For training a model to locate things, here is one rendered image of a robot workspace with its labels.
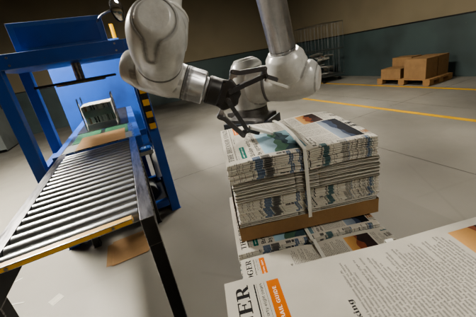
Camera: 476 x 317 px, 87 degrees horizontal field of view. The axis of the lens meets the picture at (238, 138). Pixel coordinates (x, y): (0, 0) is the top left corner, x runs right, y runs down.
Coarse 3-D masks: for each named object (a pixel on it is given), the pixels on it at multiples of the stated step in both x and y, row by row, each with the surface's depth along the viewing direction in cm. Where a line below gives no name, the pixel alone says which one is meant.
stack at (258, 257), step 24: (360, 216) 68; (240, 240) 67; (264, 240) 65; (288, 240) 64; (312, 240) 63; (336, 240) 61; (360, 240) 60; (240, 264) 63; (264, 264) 58; (288, 264) 57
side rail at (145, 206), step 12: (132, 144) 184; (132, 156) 158; (132, 168) 138; (144, 180) 120; (144, 192) 109; (144, 204) 99; (144, 216) 91; (144, 228) 91; (156, 228) 92; (156, 240) 93
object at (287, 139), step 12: (276, 132) 74; (288, 144) 63; (312, 144) 61; (300, 156) 60; (312, 156) 60; (300, 168) 60; (312, 168) 61; (300, 180) 62; (312, 180) 62; (300, 192) 63; (312, 192) 64; (300, 204) 64; (312, 204) 65
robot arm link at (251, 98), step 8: (232, 64) 108; (240, 64) 105; (248, 64) 104; (256, 64) 105; (256, 72) 103; (240, 80) 105; (248, 88) 105; (256, 88) 103; (240, 96) 108; (248, 96) 106; (256, 96) 105; (240, 104) 109; (248, 104) 108; (256, 104) 109; (264, 104) 112
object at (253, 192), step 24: (240, 144) 69; (264, 144) 66; (240, 168) 58; (264, 168) 59; (288, 168) 60; (240, 192) 61; (264, 192) 61; (288, 192) 62; (240, 216) 63; (264, 216) 64; (288, 216) 65
